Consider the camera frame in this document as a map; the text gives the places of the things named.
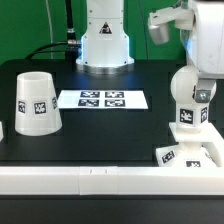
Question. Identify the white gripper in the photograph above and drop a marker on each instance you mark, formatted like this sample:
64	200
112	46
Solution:
201	25

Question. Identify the white lamp bulb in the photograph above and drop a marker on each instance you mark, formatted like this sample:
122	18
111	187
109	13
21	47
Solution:
189	113

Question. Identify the white lamp base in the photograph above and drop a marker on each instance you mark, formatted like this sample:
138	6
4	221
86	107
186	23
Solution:
189	151

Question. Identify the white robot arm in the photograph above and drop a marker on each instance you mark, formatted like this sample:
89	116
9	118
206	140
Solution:
105	45

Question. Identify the white conical lamp shade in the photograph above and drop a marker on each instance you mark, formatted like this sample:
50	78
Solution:
37	111

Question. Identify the white marker sheet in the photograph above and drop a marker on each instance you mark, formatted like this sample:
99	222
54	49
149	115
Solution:
102	99

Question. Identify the white right wall bar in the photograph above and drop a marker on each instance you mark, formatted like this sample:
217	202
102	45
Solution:
216	151

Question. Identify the white wall bar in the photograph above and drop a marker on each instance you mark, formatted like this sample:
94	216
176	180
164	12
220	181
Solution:
216	151
1	132
111	181

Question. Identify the white front wall bar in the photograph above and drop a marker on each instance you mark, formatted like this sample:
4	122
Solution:
111	181

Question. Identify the white left wall bar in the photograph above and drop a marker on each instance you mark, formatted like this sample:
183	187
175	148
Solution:
1	132

